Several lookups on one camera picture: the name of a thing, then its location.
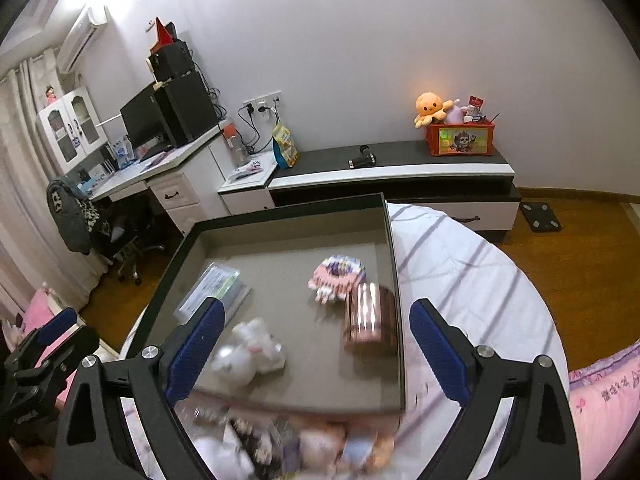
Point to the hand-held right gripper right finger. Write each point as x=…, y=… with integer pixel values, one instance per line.
x=440, y=355

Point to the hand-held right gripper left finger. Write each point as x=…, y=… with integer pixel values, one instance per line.
x=195, y=345

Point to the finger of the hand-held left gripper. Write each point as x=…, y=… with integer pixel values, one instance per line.
x=60, y=322
x=75, y=345

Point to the pink box with dark rim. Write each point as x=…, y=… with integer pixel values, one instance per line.
x=300, y=360

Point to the white toy figurine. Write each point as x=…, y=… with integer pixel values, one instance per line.
x=250, y=355

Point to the clear plastic packet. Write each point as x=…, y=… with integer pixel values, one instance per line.
x=220, y=285

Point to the rose gold box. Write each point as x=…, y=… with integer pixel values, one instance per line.
x=370, y=320

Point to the white striped bed sheet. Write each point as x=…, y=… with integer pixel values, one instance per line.
x=475, y=280

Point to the dark printed jacket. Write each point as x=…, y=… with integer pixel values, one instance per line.
x=70, y=220

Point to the black office chair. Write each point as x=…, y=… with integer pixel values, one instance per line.
x=127, y=240

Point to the pile of small trinkets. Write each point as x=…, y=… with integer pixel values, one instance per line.
x=300, y=445

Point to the white desk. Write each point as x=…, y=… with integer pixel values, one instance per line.
x=170, y=195

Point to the beige curtain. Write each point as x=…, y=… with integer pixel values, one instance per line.
x=20, y=170

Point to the white glass-door cabinet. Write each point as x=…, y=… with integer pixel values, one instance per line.
x=67, y=160

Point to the black bathroom scale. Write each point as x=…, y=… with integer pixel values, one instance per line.
x=540, y=217

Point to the pink printed quilt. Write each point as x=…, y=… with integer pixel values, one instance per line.
x=605, y=410

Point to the blue white box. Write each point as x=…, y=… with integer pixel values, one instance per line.
x=122, y=152

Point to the small printed packets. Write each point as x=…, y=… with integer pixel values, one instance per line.
x=247, y=169

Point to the black white TV stand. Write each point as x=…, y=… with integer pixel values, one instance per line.
x=400, y=170

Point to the black dumbbell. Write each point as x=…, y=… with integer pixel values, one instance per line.
x=361, y=160

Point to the orange cap bottle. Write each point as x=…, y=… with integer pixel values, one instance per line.
x=230, y=132

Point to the orange printed storage crate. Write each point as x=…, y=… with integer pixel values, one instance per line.
x=462, y=140

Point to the yellow blue snack bag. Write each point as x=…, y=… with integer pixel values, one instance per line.
x=285, y=147

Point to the black computer monitor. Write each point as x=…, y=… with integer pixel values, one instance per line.
x=142, y=117

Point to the small doll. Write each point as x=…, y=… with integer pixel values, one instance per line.
x=50, y=95

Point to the black computer tower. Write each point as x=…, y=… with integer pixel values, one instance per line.
x=187, y=107

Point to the purple plush toy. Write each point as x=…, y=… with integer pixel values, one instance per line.
x=455, y=112

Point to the orange octopus plush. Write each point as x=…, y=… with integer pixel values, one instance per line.
x=429, y=106

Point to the red white card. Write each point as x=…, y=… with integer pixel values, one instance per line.
x=476, y=104

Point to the black speaker box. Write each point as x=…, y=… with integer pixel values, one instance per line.
x=172, y=60

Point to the white air conditioner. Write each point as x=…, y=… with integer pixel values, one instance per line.
x=80, y=35

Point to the red cone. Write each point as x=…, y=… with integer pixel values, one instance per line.
x=161, y=34

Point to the white wall outlet strip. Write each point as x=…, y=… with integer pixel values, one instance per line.
x=262, y=102

